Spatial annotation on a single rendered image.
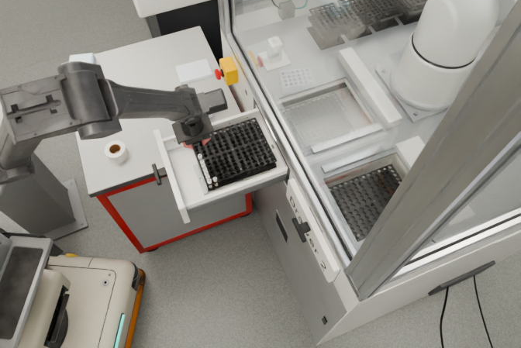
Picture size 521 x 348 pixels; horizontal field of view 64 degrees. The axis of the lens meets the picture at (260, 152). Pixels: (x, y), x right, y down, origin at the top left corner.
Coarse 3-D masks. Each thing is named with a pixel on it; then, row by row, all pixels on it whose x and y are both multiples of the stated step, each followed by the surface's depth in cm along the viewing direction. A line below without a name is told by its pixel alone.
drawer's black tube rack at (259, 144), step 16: (224, 128) 133; (240, 128) 133; (256, 128) 133; (208, 144) 134; (224, 144) 130; (240, 144) 133; (256, 144) 130; (208, 160) 130; (224, 160) 127; (240, 160) 127; (256, 160) 127; (272, 160) 130; (224, 176) 124; (240, 176) 127
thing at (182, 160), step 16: (256, 112) 138; (176, 144) 135; (176, 160) 134; (192, 160) 134; (176, 176) 131; (192, 176) 131; (256, 176) 131; (272, 176) 125; (192, 192) 128; (224, 192) 122; (240, 192) 125; (192, 208) 122
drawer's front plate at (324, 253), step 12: (288, 180) 120; (288, 192) 125; (300, 192) 118; (300, 204) 116; (300, 216) 121; (312, 216) 114; (312, 228) 113; (312, 240) 116; (324, 240) 111; (324, 252) 109; (336, 264) 107
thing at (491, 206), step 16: (512, 176) 60; (496, 192) 65; (512, 192) 70; (464, 208) 66; (480, 208) 71; (496, 208) 78; (512, 208) 85; (448, 224) 71; (464, 224) 78; (480, 224) 86; (496, 224) 95; (432, 240) 79; (448, 240) 87; (416, 256) 87
